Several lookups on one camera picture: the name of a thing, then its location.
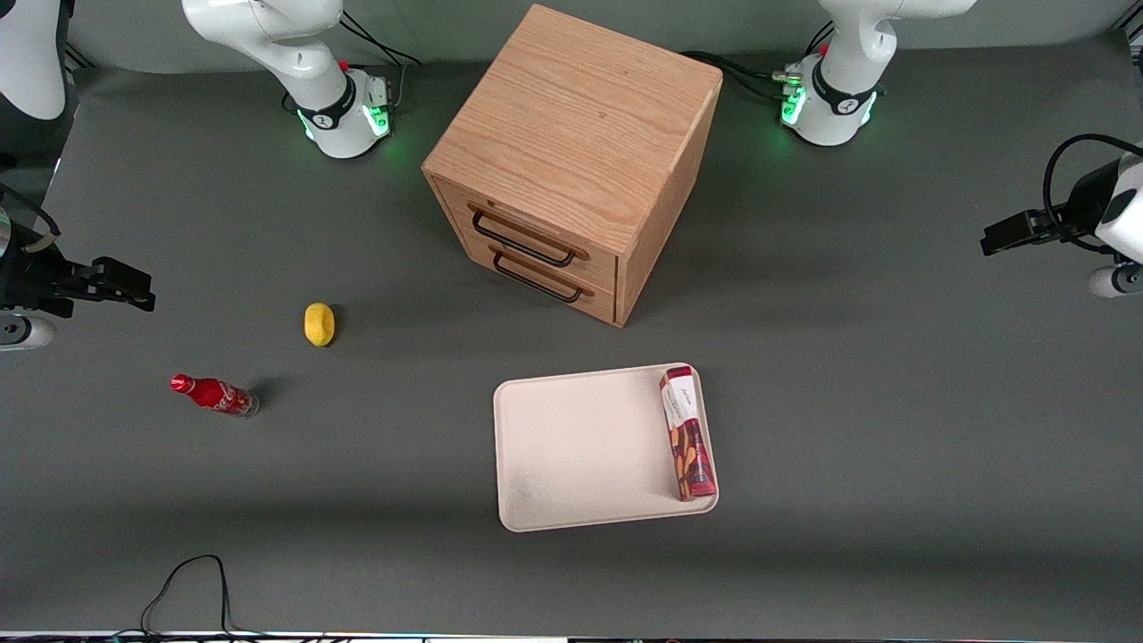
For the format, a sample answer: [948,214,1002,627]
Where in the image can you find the black right arm base cables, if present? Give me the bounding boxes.
[339,11,422,110]

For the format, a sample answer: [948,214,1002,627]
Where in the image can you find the beige plastic tray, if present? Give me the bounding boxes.
[493,362,721,534]

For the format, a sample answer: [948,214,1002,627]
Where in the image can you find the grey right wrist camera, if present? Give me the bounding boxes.
[0,314,56,352]

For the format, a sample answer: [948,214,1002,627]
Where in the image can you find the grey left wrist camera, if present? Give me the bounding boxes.
[1088,264,1143,300]

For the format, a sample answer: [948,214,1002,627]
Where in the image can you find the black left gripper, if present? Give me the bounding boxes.
[980,159,1119,258]

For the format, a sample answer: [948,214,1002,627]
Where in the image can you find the black left arm base cables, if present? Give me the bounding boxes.
[679,51,791,101]

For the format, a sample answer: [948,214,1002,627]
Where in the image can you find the wooden drawer cabinet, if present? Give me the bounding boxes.
[421,4,724,329]

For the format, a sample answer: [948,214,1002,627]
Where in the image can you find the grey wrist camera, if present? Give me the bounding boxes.
[0,314,56,352]
[1088,264,1143,300]

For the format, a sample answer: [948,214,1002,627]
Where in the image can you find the thin black looped cable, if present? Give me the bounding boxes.
[107,554,269,640]

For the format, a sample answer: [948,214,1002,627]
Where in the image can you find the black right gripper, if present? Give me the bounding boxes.
[0,237,156,319]

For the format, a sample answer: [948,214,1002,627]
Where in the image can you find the red cola bottle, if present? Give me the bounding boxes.
[170,373,261,419]

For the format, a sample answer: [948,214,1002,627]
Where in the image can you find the black metal drawer handle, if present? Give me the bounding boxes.
[492,250,586,305]
[470,205,578,269]

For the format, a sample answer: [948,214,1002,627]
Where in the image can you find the yellow lemon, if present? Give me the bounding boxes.
[304,302,337,347]

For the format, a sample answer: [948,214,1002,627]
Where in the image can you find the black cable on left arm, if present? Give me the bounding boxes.
[1041,132,1143,253]

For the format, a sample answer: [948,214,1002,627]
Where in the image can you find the black arm base cables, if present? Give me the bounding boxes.
[339,11,422,110]
[679,51,791,101]

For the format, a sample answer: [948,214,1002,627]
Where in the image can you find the wooden drawer front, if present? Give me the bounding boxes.
[432,177,621,292]
[446,223,619,325]

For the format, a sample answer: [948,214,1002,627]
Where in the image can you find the red cookie box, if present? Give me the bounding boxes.
[659,364,719,503]

